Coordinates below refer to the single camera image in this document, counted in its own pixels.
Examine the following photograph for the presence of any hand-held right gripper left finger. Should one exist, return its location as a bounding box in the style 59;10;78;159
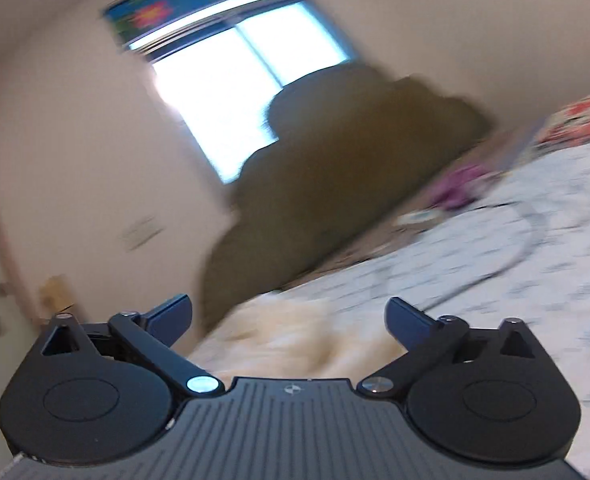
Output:
40;295;226;401

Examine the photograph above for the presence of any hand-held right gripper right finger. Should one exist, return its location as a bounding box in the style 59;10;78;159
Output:
357;297;551;401

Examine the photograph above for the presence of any cream knit sweater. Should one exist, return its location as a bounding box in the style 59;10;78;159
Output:
187;295;411;378

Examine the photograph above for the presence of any white printed bed sheet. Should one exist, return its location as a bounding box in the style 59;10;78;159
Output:
270;137;590;480

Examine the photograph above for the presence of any purple cloth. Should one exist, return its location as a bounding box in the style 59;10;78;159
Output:
427;162;491;211

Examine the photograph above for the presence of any brown cloud-shaped headboard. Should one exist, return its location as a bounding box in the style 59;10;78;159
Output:
195;62;496;346

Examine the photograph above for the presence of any window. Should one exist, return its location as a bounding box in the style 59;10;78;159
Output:
125;0;353;186

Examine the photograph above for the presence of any red floral pillow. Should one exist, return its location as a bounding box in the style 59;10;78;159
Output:
532;87;590;148

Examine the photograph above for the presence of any wall switch plate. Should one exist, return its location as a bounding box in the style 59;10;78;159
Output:
117;216;165;251

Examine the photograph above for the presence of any grey cable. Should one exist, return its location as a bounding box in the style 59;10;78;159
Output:
420;200;551;313

